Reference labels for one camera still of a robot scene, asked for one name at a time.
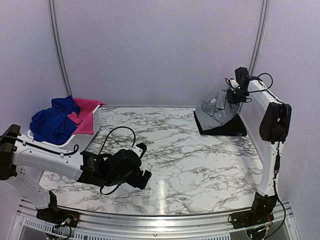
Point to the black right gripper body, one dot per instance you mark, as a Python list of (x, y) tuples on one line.
[(239, 96)]

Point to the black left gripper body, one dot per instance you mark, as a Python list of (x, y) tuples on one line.
[(135, 181)]

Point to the grey garment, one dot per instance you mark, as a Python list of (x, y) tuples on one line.
[(215, 111)]

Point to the black t-shirt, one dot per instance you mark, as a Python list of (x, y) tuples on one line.
[(234, 128)]

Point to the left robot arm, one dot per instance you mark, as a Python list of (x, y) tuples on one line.
[(102, 170)]

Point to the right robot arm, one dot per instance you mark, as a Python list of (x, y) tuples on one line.
[(267, 119)]

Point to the white plastic laundry basket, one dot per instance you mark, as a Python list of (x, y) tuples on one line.
[(82, 140)]

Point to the pink garment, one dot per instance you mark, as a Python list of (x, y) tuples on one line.
[(84, 120)]

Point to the blue garment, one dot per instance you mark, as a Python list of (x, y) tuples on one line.
[(52, 125)]

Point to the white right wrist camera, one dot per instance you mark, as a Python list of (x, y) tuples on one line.
[(233, 84)]

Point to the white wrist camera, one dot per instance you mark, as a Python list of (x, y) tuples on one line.
[(140, 149), (233, 84)]

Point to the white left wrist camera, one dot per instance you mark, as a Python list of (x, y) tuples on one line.
[(140, 149)]

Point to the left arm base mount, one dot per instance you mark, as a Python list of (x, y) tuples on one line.
[(57, 217)]

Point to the right aluminium corner post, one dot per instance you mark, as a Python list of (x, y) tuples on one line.
[(259, 35)]

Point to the aluminium corner post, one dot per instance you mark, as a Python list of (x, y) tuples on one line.
[(58, 47), (259, 35)]

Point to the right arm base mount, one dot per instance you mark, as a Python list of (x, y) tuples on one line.
[(245, 219)]

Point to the aluminium front frame rail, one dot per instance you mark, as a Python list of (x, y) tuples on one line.
[(109, 226)]

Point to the left aluminium corner post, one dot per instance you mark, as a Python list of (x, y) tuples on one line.
[(58, 47)]

